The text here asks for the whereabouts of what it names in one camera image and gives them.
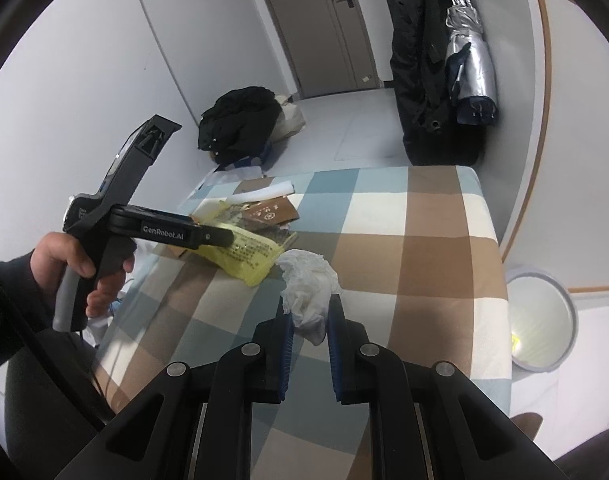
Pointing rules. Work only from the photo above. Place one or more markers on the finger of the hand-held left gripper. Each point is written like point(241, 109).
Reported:
point(214, 236)

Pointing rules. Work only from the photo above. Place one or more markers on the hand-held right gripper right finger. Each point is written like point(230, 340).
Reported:
point(334, 345)

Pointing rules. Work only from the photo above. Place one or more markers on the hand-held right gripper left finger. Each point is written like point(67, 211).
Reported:
point(287, 345)

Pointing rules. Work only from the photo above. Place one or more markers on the yellow packet with dark print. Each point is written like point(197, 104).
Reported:
point(249, 260)

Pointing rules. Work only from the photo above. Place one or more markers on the brown sachet with round logo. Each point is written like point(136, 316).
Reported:
point(272, 212)

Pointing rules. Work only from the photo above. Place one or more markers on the white paper strip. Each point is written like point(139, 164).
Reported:
point(262, 192)

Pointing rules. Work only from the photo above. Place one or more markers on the white tissue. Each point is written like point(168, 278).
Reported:
point(309, 280)

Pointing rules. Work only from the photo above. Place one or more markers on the white waste bin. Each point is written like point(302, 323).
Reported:
point(544, 310)

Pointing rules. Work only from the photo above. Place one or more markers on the person's left forearm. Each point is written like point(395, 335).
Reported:
point(9, 320)

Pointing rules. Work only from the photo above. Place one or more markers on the person's left hand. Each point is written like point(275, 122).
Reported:
point(52, 260)

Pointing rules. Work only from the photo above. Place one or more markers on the black jacket pile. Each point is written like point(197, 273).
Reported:
point(239, 120)

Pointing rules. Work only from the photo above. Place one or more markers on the checkered tablecloth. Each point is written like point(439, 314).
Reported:
point(424, 240)

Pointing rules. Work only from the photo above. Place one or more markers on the white plastic bag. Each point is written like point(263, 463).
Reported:
point(292, 120)

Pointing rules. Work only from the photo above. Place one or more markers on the person's dark pants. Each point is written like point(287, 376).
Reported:
point(39, 430)

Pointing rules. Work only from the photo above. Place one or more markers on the grey door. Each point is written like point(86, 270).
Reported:
point(314, 25)

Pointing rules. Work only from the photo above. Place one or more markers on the black hanging coat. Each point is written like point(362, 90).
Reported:
point(424, 60)

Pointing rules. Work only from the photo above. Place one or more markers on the white wardrobe with gold trim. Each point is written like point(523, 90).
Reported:
point(559, 135)

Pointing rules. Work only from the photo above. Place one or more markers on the silver folding umbrella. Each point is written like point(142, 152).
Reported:
point(472, 60)

